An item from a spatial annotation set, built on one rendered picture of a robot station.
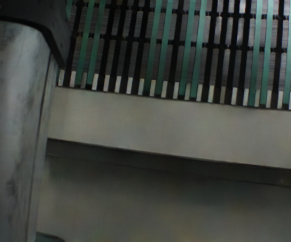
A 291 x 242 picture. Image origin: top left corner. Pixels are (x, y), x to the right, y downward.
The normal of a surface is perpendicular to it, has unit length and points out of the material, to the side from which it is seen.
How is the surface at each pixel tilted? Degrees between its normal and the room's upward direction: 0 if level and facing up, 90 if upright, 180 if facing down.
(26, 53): 90
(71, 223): 90
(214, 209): 90
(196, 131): 90
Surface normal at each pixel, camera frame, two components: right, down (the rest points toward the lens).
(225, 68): -0.40, -0.11
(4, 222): 0.75, 0.06
